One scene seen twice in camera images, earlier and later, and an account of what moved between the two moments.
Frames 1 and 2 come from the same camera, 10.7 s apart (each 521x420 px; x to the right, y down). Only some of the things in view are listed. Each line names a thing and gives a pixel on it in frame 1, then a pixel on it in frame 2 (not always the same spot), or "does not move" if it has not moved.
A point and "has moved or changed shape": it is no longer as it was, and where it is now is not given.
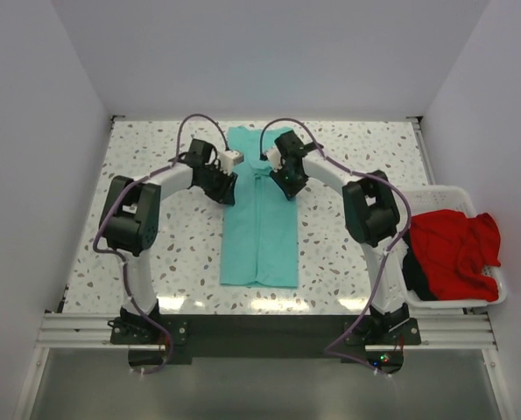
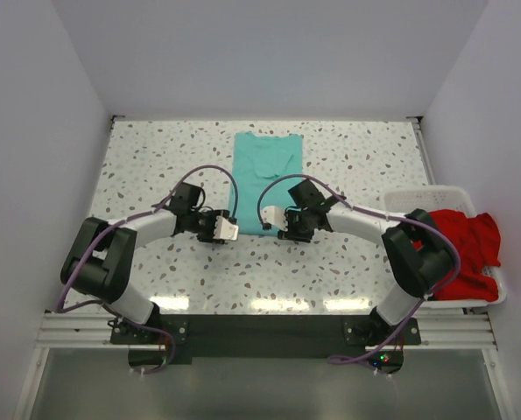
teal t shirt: x=259 y=231 has moved or changed shape
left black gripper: x=225 y=192 to x=209 y=237
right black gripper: x=290 y=191 to x=290 y=234
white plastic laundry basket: x=418 y=199 does not move
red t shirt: x=454 y=250 does not move
